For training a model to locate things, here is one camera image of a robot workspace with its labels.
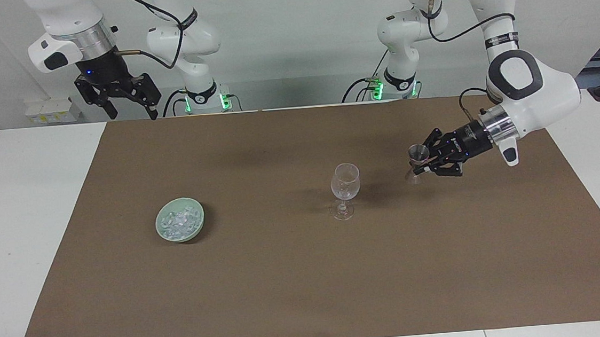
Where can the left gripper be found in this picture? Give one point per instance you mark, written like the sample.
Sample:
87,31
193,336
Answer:
468,142

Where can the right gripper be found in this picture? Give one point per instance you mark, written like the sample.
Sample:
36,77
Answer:
102,70

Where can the metal jigger cup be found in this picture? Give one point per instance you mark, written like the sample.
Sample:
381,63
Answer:
418,154

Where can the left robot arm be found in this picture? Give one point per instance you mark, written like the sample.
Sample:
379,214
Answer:
535,91

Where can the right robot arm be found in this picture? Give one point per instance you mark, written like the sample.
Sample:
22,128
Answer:
182,38

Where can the clear wine glass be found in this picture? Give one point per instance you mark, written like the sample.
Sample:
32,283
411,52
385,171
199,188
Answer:
345,183

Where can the clear ice cubes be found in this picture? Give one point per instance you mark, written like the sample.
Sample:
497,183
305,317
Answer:
178,221

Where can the white socket box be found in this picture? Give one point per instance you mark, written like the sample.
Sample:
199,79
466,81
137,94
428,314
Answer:
52,110

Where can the pale green bowl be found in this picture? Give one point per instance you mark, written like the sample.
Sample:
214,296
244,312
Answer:
167,237

